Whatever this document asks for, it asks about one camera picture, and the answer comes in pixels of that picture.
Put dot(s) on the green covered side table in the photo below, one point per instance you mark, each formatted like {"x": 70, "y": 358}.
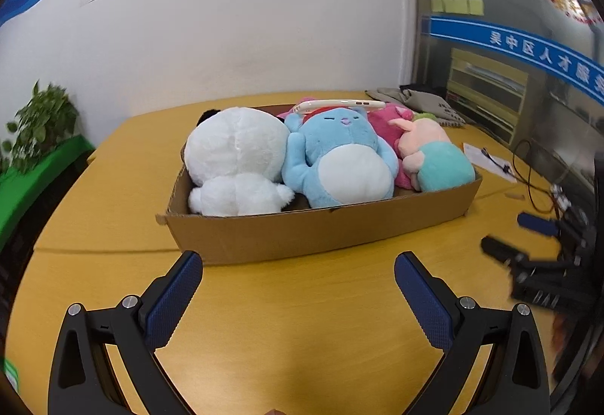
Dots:
{"x": 19, "y": 191}

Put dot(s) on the pink bear plush toy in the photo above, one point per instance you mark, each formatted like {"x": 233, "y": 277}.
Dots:
{"x": 379, "y": 120}

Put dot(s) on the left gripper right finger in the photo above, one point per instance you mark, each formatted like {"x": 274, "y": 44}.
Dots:
{"x": 514, "y": 379}

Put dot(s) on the clear white phone case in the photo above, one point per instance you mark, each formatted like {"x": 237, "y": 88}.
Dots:
{"x": 312, "y": 105}

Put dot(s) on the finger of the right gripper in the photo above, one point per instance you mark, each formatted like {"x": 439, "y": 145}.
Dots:
{"x": 515, "y": 259}
{"x": 531, "y": 222}

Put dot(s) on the brown cardboard box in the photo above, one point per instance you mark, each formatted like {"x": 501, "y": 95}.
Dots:
{"x": 299, "y": 229}

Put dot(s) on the white paper packet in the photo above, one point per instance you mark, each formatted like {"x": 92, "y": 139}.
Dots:
{"x": 481, "y": 158}

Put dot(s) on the yellow sticky notes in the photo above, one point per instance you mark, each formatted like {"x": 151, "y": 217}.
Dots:
{"x": 461, "y": 7}

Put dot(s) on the pink and teal plush toy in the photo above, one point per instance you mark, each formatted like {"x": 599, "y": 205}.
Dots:
{"x": 428, "y": 158}

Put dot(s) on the green potted plant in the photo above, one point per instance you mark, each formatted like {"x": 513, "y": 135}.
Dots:
{"x": 48, "y": 119}

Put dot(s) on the grey cloth bag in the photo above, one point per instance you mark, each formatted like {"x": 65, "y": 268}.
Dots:
{"x": 420, "y": 102}

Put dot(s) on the blue plush toy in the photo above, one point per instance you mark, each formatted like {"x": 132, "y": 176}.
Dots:
{"x": 335, "y": 157}

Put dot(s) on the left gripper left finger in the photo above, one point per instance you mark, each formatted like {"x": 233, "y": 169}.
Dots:
{"x": 82, "y": 379}

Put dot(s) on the white plush toy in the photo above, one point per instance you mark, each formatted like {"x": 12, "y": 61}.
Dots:
{"x": 234, "y": 158}

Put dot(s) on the yellow metal rack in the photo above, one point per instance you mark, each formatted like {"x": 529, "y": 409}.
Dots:
{"x": 487, "y": 92}

